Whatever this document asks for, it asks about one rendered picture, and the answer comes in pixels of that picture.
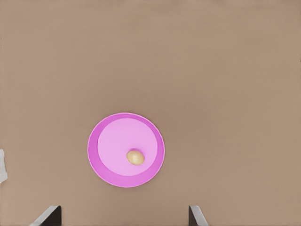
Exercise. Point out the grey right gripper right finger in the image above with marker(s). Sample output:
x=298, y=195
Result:
x=197, y=215

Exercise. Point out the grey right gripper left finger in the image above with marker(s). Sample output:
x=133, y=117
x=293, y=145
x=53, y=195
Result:
x=50, y=216

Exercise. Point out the white egg box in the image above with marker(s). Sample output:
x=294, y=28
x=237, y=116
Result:
x=2, y=166

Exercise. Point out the beige egg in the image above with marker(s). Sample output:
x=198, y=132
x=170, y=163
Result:
x=135, y=157

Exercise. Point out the pink round plate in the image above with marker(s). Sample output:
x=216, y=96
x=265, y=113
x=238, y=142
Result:
x=113, y=146

